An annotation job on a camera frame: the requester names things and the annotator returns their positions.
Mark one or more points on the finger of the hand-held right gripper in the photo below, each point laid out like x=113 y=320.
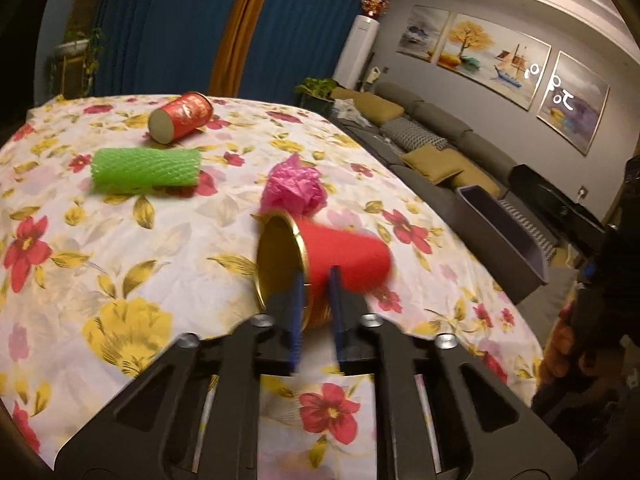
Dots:
x=555 y=200

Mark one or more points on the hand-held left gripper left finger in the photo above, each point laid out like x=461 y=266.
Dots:
x=297 y=312

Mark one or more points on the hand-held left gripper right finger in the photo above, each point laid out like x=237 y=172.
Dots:
x=336 y=312

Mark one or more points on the red cup with gold rim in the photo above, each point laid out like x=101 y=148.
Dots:
x=345 y=255

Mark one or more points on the dark purple bin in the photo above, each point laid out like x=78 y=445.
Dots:
x=500 y=240

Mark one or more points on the person's right hand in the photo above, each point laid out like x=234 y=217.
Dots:
x=560 y=345

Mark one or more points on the grey patterned cushion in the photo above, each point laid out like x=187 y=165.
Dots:
x=412 y=135
x=530 y=230

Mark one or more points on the mustard cushion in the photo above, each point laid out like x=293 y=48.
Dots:
x=430 y=162
x=477 y=182
x=375 y=107

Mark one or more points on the blue and yellow painting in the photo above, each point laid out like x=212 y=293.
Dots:
x=575 y=102

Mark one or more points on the small crumpled pink bag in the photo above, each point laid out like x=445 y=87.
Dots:
x=292 y=187

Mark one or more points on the grey sofa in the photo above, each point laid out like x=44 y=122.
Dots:
x=450 y=125

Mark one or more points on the wide tree and boat painting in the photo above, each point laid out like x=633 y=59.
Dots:
x=492 y=60

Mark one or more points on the floral tablecloth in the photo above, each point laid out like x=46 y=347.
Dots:
x=150 y=260

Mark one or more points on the white cloth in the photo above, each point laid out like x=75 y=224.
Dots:
x=350 y=110

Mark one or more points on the green foam net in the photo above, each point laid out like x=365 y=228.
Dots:
x=145 y=170

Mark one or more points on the small landscape painting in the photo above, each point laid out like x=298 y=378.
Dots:
x=422 y=35

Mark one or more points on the green potted plant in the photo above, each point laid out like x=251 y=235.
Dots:
x=315 y=90

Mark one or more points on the red patterned paper cup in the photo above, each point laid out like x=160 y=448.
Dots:
x=185 y=112

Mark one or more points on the white standing air conditioner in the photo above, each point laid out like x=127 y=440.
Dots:
x=355 y=52

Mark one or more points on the red and gold ornament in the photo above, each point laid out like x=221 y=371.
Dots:
x=375 y=5

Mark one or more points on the blue curtain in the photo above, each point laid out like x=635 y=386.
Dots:
x=305 y=25
x=165 y=25

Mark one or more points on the orange curtain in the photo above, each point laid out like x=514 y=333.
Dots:
x=240 y=30

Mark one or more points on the gold plant stand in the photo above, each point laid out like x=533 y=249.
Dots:
x=75 y=77

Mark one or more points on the trailing plant in white pot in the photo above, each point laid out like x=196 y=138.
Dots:
x=75 y=47

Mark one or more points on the black television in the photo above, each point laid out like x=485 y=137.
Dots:
x=25 y=60

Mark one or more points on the brown curtain panel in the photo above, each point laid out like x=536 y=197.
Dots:
x=87 y=0

